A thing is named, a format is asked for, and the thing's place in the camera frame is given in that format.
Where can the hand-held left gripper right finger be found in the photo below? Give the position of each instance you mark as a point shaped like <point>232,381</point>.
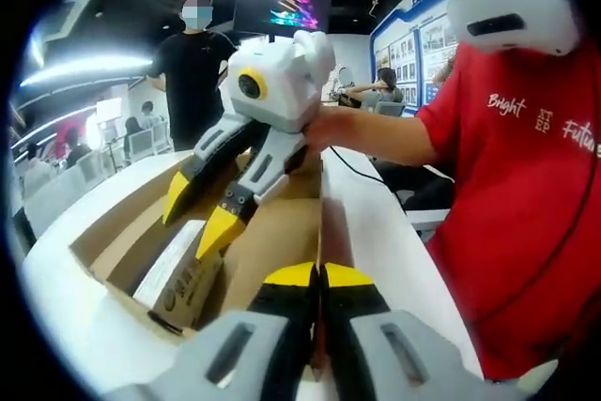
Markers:
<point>357,321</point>

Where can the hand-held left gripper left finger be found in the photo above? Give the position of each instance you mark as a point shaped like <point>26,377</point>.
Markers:
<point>282,326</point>

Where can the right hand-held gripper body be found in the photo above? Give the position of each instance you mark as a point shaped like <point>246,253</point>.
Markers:
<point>277,86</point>

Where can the brown cardboard shoe box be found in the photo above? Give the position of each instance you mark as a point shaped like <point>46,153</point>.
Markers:
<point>277,241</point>

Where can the white medicine box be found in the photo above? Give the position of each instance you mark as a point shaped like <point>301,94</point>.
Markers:
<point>174,274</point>

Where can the person's right hand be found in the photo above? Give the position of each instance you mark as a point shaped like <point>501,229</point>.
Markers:
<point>333,131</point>

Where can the colourful ceiling screen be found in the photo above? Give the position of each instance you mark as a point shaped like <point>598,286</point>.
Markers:
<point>291,6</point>

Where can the white office chair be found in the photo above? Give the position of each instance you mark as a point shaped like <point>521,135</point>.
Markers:
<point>389,110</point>

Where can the ceiling air conditioner vent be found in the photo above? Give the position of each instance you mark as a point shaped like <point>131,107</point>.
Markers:
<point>66,25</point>

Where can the person in red shirt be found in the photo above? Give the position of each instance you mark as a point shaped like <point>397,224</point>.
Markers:
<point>516,208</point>

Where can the blue wall display board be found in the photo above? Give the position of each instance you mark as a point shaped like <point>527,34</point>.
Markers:
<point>413,44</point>

